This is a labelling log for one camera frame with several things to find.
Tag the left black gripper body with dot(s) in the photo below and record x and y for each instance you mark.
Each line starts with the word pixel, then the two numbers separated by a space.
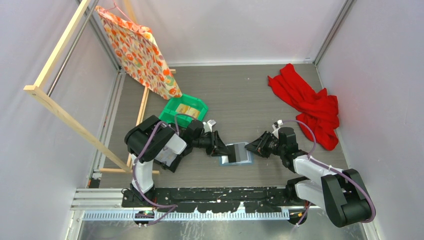
pixel 207 142

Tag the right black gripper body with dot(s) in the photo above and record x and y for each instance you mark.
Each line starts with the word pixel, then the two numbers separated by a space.
pixel 273 146

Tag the grey credit card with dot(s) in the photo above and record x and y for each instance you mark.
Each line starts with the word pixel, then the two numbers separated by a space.
pixel 238 153

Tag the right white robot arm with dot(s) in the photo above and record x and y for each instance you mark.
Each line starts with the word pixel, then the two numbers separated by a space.
pixel 342 194

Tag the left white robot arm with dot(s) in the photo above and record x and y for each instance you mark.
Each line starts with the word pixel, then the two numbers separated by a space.
pixel 156 141

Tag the green plastic bin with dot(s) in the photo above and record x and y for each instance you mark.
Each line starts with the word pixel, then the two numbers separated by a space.
pixel 186 105

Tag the black tray with paper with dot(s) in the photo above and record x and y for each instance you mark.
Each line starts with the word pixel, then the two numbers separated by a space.
pixel 168 159

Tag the red cloth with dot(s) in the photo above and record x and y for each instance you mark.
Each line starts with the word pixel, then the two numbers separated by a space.
pixel 318 110

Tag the floral orange fabric bag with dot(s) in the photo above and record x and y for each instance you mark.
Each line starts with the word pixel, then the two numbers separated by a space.
pixel 140 57

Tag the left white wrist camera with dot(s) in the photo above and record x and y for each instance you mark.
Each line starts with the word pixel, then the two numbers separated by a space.
pixel 208 125

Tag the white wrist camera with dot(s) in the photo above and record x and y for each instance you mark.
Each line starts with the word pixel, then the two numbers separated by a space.
pixel 277 125
pixel 208 125

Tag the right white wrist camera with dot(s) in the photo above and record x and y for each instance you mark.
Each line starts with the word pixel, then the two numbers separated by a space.
pixel 277 125

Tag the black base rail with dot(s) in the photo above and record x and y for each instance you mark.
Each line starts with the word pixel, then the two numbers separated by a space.
pixel 257 199

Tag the wooden frame rack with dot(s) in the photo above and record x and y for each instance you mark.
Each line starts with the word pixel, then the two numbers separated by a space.
pixel 36 90

